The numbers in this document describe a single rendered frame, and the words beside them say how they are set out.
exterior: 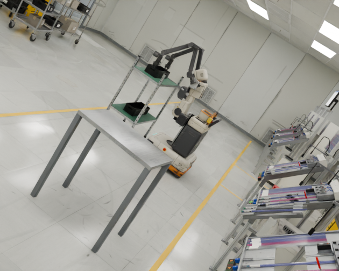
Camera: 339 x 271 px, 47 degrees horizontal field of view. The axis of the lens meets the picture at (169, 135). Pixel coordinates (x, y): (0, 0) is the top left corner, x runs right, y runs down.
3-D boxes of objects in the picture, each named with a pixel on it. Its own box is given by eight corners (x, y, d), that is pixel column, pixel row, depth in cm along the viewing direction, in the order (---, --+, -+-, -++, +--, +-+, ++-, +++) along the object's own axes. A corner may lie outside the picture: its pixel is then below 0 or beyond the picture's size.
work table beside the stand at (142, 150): (64, 184, 348) (108, 109, 328) (122, 235, 330) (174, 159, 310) (29, 194, 306) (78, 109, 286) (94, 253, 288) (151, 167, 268)
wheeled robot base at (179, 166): (189, 169, 580) (199, 156, 574) (179, 178, 519) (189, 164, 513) (153, 143, 590) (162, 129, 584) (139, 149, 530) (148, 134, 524)
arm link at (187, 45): (193, 45, 502) (193, 47, 513) (192, 41, 502) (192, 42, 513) (161, 55, 506) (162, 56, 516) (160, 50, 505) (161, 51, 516)
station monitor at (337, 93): (326, 107, 768) (339, 90, 758) (323, 106, 823) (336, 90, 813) (332, 111, 766) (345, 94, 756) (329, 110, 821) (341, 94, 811)
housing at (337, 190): (336, 208, 333) (333, 192, 332) (330, 194, 379) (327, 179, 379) (346, 207, 330) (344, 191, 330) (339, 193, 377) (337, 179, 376)
